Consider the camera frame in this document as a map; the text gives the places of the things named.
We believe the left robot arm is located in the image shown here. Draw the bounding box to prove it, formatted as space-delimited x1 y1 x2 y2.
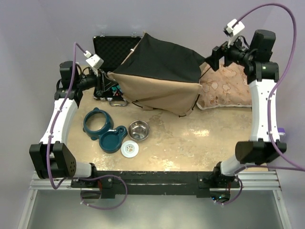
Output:
29 61 102 187

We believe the beige and black pet tent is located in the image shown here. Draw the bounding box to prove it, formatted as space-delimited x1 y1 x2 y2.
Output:
107 33 207 117

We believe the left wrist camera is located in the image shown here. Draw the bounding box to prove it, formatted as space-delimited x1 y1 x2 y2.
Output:
84 51 104 69

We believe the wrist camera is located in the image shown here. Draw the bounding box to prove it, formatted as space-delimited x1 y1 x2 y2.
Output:
224 19 245 47
84 51 104 69

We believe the stainless steel pet bowl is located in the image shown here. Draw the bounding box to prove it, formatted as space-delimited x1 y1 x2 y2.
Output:
128 120 150 141

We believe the black poker chip case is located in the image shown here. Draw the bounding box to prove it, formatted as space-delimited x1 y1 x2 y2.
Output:
92 35 141 106

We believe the aluminium frame rail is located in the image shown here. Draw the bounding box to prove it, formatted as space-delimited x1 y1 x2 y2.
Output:
29 171 281 190

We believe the teal card cutter block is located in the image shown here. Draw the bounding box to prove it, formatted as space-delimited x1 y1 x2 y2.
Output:
112 85 122 94

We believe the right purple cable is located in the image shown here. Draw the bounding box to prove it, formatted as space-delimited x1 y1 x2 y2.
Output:
235 2 305 172

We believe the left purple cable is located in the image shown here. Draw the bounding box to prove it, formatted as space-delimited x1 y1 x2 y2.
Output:
46 42 89 190

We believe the teal double pet bowl stand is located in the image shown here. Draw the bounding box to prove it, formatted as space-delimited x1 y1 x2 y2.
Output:
83 107 128 154

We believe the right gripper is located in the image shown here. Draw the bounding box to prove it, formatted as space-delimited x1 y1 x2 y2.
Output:
204 32 254 72

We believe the purple cable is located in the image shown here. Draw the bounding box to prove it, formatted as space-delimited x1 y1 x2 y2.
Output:
46 42 89 190
235 2 305 172

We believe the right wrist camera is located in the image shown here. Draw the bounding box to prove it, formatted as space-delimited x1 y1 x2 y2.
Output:
224 19 245 47

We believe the purple box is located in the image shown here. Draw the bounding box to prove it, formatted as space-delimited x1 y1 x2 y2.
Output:
278 127 286 136

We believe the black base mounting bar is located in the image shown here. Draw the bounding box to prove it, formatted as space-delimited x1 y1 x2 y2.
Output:
71 171 240 198

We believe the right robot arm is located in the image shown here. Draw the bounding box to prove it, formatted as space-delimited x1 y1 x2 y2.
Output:
205 30 287 187

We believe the beige patterned pet cushion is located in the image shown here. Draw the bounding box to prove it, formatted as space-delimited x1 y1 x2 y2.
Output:
197 62 252 110

